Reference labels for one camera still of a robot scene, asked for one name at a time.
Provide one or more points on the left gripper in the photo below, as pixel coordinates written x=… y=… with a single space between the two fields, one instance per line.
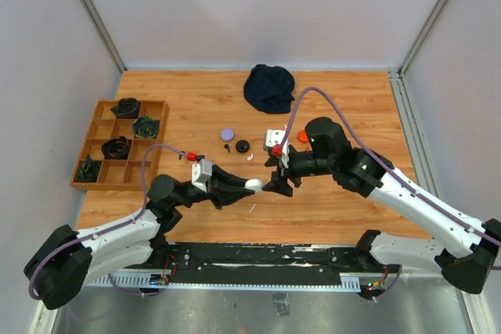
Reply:
x=218 y=188

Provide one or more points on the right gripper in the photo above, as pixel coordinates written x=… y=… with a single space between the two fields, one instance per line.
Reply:
x=282 y=173

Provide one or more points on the white earbud case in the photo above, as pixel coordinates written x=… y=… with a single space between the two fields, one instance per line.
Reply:
x=254 y=185

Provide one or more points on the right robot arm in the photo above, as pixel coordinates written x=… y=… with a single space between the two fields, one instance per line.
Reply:
x=463 y=249

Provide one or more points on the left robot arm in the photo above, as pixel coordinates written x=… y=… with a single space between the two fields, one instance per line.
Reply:
x=68 y=259

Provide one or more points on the black earbud case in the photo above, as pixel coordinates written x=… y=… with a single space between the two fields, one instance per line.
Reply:
x=242 y=146

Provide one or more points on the lavender earbud case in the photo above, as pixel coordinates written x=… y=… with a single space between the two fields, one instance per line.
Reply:
x=227 y=135

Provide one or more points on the orange earbud case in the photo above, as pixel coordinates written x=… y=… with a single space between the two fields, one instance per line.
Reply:
x=302 y=137

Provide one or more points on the dark navy crumpled cloth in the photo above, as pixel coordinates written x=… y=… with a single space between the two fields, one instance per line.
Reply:
x=269 y=89

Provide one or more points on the rolled green patterned tie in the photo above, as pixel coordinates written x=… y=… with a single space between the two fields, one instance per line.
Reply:
x=146 y=127

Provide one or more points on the rolled black orange tie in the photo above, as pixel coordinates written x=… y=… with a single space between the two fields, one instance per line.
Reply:
x=116 y=148

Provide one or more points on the wooden compartment tray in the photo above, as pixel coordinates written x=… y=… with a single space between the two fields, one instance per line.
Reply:
x=142 y=162

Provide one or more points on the rolled black tie top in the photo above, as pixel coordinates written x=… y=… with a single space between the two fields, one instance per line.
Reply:
x=127 y=108

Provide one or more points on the rolled green black tie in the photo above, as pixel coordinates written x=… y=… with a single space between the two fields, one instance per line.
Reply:
x=89 y=169

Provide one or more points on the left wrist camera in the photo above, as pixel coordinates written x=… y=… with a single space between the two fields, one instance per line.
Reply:
x=201 y=174

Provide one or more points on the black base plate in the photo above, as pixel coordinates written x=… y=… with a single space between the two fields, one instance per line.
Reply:
x=254 y=264

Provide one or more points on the aluminium frame rail right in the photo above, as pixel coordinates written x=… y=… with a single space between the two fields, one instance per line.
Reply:
x=411 y=126

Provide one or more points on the aluminium frame post left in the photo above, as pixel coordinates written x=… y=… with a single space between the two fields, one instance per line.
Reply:
x=103 y=34

